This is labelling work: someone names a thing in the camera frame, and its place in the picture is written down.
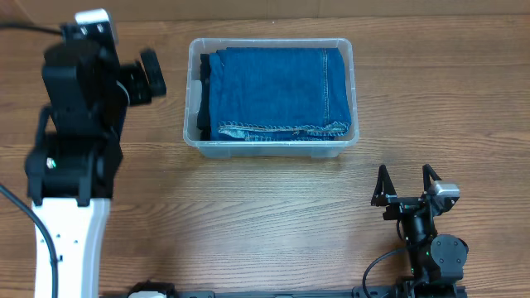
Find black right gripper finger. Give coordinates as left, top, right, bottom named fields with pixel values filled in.
left=422, top=164, right=441, bottom=193
left=371, top=165, right=398, bottom=207

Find black cloth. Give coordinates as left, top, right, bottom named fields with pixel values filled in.
left=196, top=54, right=211, bottom=141

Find blue denim jeans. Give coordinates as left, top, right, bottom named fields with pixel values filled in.
left=207, top=47, right=352, bottom=142

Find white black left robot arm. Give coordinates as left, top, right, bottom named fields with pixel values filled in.
left=25, top=21, right=166, bottom=297

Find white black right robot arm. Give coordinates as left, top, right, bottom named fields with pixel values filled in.
left=362, top=164, right=469, bottom=297

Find clear plastic storage bin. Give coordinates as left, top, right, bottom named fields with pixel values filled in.
left=183, top=37, right=359, bottom=159

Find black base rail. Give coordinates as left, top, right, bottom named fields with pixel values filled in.
left=101, top=281, right=468, bottom=298

